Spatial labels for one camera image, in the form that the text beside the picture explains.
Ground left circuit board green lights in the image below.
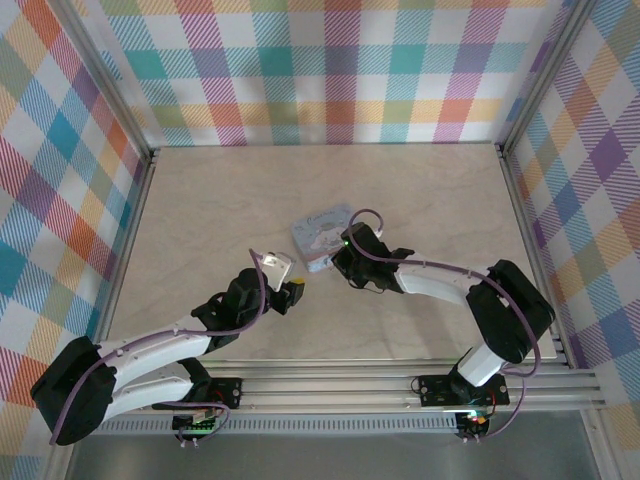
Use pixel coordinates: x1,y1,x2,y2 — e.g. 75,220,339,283
171,411,222,434

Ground circuit board green lights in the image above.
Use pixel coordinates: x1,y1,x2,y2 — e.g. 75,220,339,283
456,410,492,432
171,411,222,434

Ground grey metal sheet panel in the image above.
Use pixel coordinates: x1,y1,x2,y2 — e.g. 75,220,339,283
64,409,601,480

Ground right circuit board green lights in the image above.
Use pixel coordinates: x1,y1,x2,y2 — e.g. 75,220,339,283
456,410,492,432

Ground thin black wire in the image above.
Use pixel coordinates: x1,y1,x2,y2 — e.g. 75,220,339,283
348,278,387,297

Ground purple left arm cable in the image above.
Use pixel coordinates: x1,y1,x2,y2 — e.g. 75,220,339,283
48,248,269,446

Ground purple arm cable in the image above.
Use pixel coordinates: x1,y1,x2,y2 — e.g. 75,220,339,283
348,207,544,444
48,248,269,446

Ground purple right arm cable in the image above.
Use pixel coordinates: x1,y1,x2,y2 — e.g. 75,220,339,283
348,207,544,444

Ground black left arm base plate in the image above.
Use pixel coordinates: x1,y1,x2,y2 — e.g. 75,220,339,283
197,376,244,412

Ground aluminium mounting rail beam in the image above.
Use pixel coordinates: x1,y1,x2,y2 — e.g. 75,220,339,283
53,364,606,415

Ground aluminium side frame rail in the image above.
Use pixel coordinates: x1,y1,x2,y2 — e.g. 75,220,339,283
494,142,577,371
84,147,162,376

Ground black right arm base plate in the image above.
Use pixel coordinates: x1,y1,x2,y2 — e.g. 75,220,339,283
416,373,511,408

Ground grey slotted cable duct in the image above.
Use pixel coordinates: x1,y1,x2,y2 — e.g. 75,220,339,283
99,417,460,435

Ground aluminium frame post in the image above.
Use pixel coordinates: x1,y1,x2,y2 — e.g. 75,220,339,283
53,0,162,162
494,0,601,157

